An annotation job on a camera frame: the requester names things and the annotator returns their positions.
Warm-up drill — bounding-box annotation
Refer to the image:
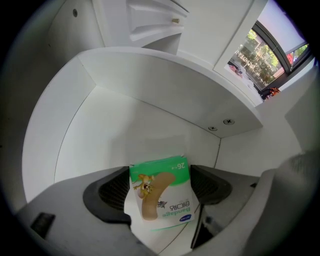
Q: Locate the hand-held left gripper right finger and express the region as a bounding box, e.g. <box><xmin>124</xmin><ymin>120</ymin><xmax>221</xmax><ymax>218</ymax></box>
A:
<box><xmin>189</xmin><ymin>164</ymin><xmax>261</xmax><ymax>249</ymax></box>

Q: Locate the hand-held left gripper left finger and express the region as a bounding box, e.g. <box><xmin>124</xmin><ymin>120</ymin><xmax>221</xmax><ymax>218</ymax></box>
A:
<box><xmin>16</xmin><ymin>165</ymin><xmax>161</xmax><ymax>256</ymax></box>

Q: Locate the green white bandage box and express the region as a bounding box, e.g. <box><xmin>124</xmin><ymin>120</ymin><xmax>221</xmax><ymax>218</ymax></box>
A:
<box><xmin>128</xmin><ymin>155</ymin><xmax>195</xmax><ymax>233</ymax></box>

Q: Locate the orange black toy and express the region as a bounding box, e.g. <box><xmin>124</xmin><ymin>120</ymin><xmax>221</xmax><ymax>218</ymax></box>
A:
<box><xmin>261</xmin><ymin>86</ymin><xmax>282</xmax><ymax>101</ymax></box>

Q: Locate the dark framed window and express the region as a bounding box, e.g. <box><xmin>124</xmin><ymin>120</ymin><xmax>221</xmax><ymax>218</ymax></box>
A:
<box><xmin>224</xmin><ymin>20</ymin><xmax>316</xmax><ymax>101</ymax></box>

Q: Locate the white open shelf unit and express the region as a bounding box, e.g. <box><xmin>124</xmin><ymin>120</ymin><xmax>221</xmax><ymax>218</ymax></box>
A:
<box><xmin>37</xmin><ymin>0</ymin><xmax>191</xmax><ymax>55</ymax></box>

